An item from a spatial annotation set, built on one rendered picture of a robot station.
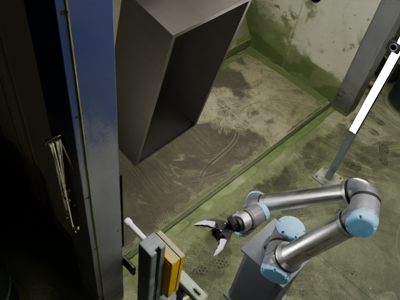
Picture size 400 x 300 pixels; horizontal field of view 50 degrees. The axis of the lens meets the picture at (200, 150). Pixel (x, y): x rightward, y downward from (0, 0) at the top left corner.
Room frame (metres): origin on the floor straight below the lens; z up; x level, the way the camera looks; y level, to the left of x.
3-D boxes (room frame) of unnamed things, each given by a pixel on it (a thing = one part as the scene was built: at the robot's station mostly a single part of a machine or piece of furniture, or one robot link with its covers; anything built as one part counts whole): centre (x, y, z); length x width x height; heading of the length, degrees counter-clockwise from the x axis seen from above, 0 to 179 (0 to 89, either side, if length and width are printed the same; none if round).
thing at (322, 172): (2.40, -1.11, 0.01); 0.20 x 0.20 x 0.01; 52
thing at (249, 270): (1.25, -0.53, 0.32); 0.31 x 0.31 x 0.64; 52
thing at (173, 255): (0.66, 0.05, 1.42); 0.12 x 0.06 x 0.26; 52
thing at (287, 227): (1.24, -0.53, 0.83); 0.17 x 0.15 x 0.18; 165
